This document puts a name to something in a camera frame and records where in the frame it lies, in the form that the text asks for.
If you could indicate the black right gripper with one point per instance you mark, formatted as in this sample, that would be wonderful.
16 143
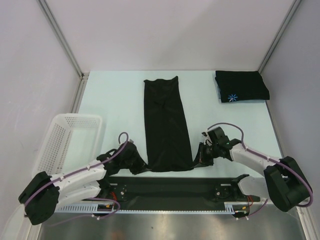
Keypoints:
200 157

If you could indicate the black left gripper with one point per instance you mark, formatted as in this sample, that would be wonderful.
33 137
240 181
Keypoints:
140 165

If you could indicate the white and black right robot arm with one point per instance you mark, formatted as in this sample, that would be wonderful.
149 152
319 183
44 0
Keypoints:
281 180

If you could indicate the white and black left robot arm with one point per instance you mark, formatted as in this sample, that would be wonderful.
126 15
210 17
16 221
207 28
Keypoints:
46 193

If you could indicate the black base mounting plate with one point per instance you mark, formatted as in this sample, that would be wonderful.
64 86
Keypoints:
156 190

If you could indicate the white plastic basket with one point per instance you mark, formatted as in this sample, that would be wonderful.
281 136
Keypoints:
72 141

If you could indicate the folded black t shirt with logo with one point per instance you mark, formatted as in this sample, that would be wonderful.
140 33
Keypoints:
235 86

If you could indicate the white slotted cable duct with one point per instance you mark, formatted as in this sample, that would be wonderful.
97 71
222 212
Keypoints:
190 207

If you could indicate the left vertical aluminium post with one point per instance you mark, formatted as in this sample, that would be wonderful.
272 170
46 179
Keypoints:
53 23

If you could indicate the vertical aluminium post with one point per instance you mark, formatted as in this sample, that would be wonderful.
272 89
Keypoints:
53 23
279 34

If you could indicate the right vertical aluminium post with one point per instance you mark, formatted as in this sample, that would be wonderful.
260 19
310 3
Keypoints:
279 34

